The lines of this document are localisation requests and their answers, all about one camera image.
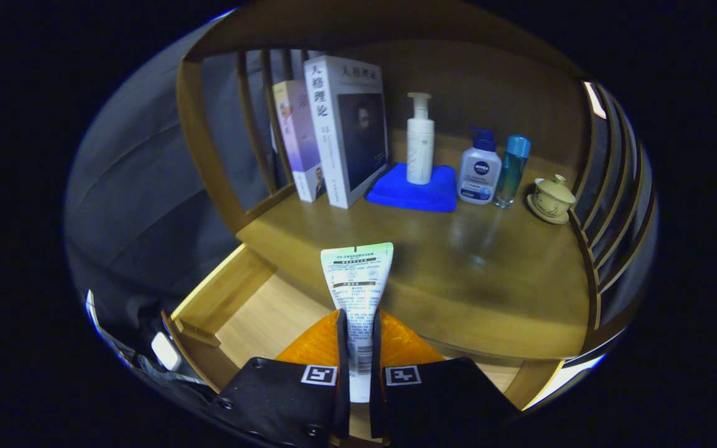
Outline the brown wooden cabinet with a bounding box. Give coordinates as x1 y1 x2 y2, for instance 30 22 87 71
175 0 658 411

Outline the brown wooden drawer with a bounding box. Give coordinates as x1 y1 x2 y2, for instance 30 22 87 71
161 243 549 448

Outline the teal slim bottle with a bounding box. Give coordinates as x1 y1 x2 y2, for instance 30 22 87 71
493 135 532 209

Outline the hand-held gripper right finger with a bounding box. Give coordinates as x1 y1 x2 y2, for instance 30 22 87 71
369 309 521 448

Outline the white book with portrait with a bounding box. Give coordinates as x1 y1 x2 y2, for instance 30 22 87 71
304 55 390 210

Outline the blue folded towel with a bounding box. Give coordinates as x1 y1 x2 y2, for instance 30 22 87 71
365 162 458 213

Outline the small white device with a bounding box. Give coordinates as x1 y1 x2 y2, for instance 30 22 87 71
151 332 182 372

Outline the wooden countertop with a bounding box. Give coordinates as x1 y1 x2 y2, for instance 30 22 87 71
236 128 591 362

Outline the yellow lidded teacup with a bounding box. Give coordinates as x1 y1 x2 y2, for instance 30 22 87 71
526 174 577 225

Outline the white squeeze tube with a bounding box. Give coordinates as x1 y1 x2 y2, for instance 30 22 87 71
320 242 395 404

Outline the purple book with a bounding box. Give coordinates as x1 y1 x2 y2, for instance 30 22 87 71
271 80 328 203

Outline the white pump bottle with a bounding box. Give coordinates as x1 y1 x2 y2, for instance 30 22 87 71
406 92 436 185

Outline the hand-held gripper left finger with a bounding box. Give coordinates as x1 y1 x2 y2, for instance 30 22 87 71
212 309 350 448

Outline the white bottle with blue cap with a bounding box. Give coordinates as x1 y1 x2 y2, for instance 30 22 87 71
456 127 503 205

